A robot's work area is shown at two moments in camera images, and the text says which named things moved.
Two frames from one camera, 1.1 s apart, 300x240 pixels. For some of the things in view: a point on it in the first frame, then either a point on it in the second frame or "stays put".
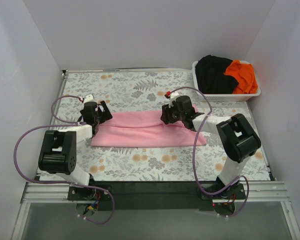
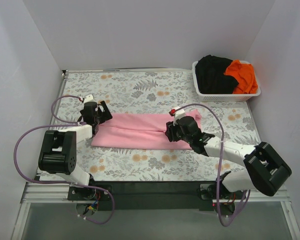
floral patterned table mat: x=146 y=91 stays put
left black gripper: x=100 y=116 stays put
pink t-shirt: x=143 y=128 stays put
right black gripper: x=167 y=115 → x=170 y=132
